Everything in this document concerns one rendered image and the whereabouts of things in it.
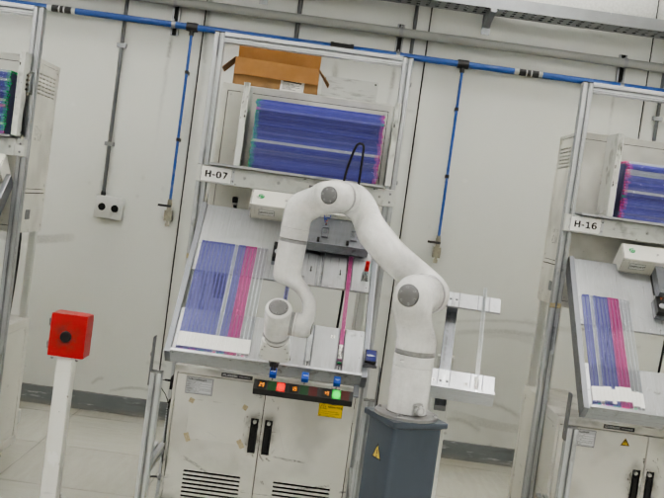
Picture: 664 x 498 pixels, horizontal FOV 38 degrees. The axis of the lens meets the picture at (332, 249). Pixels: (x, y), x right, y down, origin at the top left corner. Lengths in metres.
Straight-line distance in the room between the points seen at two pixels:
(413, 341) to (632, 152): 1.62
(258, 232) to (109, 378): 1.99
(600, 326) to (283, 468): 1.29
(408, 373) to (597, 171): 1.55
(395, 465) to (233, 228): 1.29
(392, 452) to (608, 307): 1.27
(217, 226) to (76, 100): 1.92
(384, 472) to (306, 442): 0.88
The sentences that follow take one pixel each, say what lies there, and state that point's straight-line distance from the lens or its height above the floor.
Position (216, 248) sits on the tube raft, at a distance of 3.67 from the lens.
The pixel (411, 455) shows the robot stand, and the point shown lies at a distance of 2.90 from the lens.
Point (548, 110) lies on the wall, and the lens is 5.42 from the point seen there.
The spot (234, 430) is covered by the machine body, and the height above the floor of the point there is 0.40.
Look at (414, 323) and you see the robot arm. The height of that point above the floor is 0.98.
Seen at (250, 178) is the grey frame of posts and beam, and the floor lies 1.35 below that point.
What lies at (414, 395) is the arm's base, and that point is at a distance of 2.88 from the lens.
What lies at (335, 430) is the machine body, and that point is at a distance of 3.72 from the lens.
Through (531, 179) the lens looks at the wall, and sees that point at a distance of 5.38.
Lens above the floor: 1.30
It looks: 3 degrees down
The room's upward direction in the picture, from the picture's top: 8 degrees clockwise
